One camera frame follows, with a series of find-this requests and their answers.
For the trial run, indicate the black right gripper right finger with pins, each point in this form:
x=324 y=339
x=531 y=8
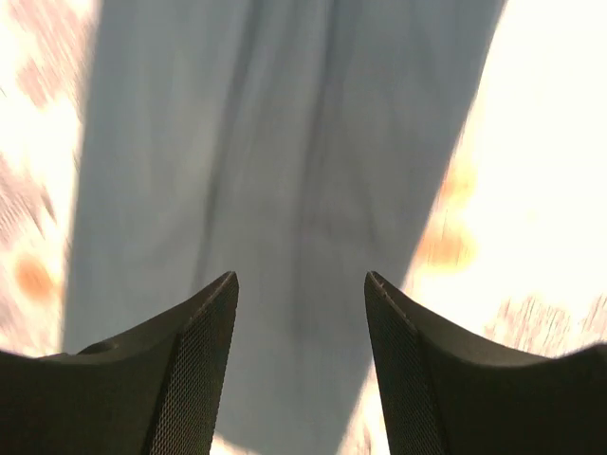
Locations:
x=445 y=390

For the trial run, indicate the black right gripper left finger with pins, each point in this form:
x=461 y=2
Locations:
x=154 y=389

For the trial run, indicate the blue-grey t shirt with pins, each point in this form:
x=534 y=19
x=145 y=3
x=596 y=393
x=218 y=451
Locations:
x=299 y=144

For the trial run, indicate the floral table mat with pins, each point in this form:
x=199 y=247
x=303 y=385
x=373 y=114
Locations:
x=514 y=248

